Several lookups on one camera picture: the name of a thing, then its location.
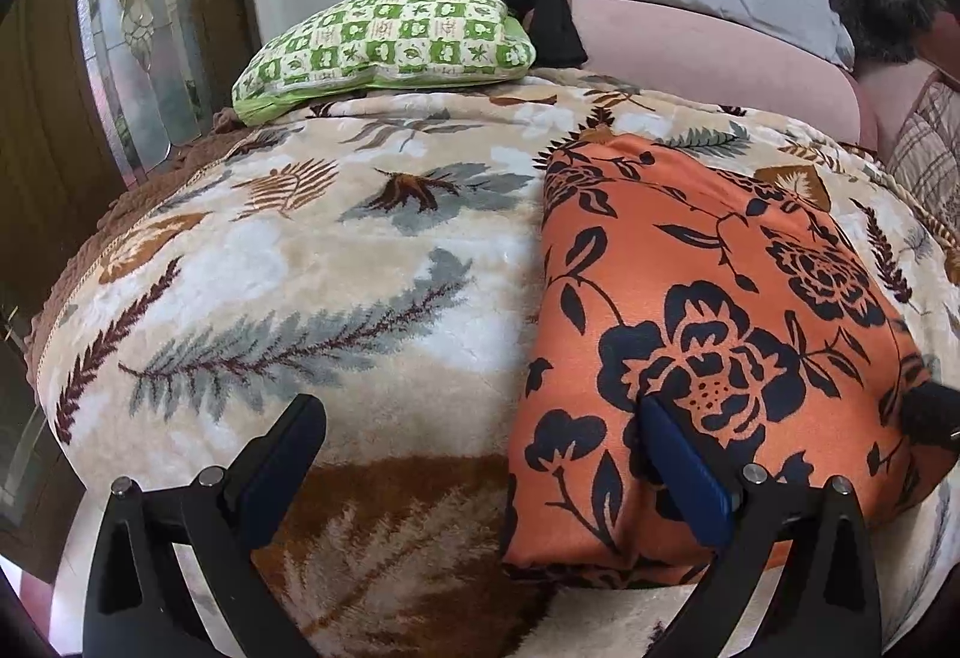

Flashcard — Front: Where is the orange black floral garment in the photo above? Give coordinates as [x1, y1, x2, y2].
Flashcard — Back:
[505, 135, 955, 587]

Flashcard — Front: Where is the striped brown cushion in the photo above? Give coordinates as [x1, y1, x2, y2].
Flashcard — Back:
[885, 82, 960, 232]

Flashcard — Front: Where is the black furry item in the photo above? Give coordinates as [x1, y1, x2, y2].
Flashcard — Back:
[830, 0, 947, 64]

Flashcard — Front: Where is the beige leaf print blanket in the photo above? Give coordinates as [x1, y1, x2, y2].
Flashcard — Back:
[36, 71, 958, 656]

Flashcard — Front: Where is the brown fringed bedsheet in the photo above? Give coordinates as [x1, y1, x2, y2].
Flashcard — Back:
[21, 106, 254, 396]

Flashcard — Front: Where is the wooden door with glass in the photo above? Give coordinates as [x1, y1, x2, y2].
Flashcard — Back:
[2, 0, 257, 307]

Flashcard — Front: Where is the green white checkered pillow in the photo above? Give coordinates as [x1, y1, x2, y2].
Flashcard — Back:
[231, 0, 535, 127]

